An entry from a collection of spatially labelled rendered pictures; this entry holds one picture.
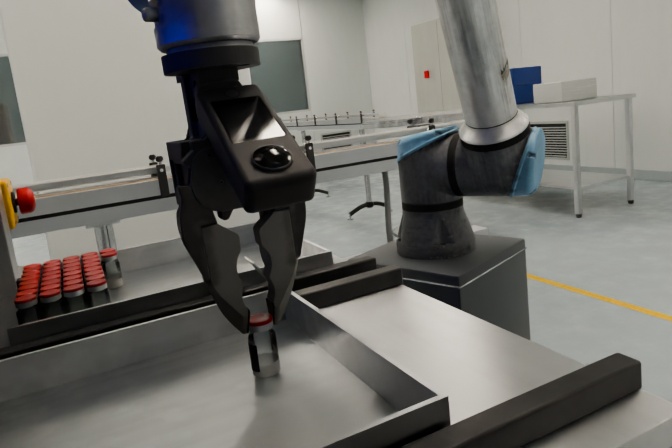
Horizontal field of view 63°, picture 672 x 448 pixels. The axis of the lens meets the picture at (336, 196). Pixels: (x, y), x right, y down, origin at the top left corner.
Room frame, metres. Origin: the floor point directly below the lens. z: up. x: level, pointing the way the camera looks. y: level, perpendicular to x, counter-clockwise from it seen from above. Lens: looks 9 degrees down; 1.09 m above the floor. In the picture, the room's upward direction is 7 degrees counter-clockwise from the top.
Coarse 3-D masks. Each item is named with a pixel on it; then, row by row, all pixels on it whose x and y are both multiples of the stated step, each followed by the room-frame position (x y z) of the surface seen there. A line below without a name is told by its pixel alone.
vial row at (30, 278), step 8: (32, 264) 0.69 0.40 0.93; (40, 264) 0.69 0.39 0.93; (24, 272) 0.66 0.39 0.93; (32, 272) 0.65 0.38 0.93; (40, 272) 0.67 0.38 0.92; (24, 280) 0.62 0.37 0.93; (32, 280) 0.61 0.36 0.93; (40, 280) 0.65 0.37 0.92; (24, 288) 0.58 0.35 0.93; (32, 288) 0.58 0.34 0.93; (16, 296) 0.56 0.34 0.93; (24, 296) 0.55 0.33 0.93; (32, 296) 0.55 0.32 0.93; (16, 304) 0.54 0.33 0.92; (24, 304) 0.53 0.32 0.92; (32, 304) 0.54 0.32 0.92; (40, 304) 0.57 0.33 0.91; (16, 312) 0.54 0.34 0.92; (24, 312) 0.53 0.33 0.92; (32, 312) 0.54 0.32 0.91; (40, 312) 0.55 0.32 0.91; (24, 320) 0.53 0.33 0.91; (32, 320) 0.54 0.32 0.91
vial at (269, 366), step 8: (272, 320) 0.41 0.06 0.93; (256, 328) 0.40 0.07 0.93; (264, 328) 0.40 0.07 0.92; (248, 336) 0.40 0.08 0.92; (256, 336) 0.40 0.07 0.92; (264, 336) 0.40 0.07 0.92; (272, 336) 0.40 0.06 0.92; (256, 344) 0.40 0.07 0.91; (264, 344) 0.40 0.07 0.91; (272, 344) 0.40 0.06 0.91; (264, 352) 0.40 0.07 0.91; (272, 352) 0.40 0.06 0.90; (264, 360) 0.40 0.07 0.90; (272, 360) 0.40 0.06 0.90; (264, 368) 0.40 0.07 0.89; (272, 368) 0.40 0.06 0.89; (280, 368) 0.41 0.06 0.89; (256, 376) 0.40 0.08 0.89; (264, 376) 0.40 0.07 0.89; (272, 376) 0.40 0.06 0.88
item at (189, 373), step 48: (96, 336) 0.45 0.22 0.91; (144, 336) 0.46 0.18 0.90; (192, 336) 0.48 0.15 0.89; (240, 336) 0.49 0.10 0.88; (288, 336) 0.48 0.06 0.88; (336, 336) 0.41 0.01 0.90; (0, 384) 0.42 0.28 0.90; (48, 384) 0.43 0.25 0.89; (96, 384) 0.43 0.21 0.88; (144, 384) 0.42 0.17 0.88; (192, 384) 0.41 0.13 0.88; (240, 384) 0.40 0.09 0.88; (288, 384) 0.39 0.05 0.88; (336, 384) 0.38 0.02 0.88; (384, 384) 0.35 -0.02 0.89; (0, 432) 0.37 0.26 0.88; (48, 432) 0.36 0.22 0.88; (96, 432) 0.35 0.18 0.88; (144, 432) 0.35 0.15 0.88; (192, 432) 0.34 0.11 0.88; (240, 432) 0.33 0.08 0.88; (288, 432) 0.33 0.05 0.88; (336, 432) 0.32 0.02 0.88; (384, 432) 0.27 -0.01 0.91; (432, 432) 0.29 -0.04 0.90
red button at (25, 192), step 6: (18, 192) 0.82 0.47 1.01; (24, 192) 0.83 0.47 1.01; (30, 192) 0.83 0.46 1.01; (18, 198) 0.82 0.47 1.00; (24, 198) 0.82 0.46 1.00; (30, 198) 0.83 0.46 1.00; (18, 204) 0.82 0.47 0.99; (24, 204) 0.82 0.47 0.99; (30, 204) 0.83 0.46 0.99; (24, 210) 0.82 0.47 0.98; (30, 210) 0.83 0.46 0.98
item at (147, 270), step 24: (168, 240) 0.81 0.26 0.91; (240, 240) 0.85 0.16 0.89; (120, 264) 0.77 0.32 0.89; (144, 264) 0.79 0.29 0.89; (168, 264) 0.79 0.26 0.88; (192, 264) 0.77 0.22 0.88; (240, 264) 0.74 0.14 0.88; (312, 264) 0.63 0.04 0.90; (120, 288) 0.69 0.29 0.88; (144, 288) 0.68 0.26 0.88; (168, 288) 0.67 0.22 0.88; (192, 288) 0.57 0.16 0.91; (72, 312) 0.52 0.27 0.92; (96, 312) 0.52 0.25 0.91; (120, 312) 0.53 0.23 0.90; (24, 336) 0.50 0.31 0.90
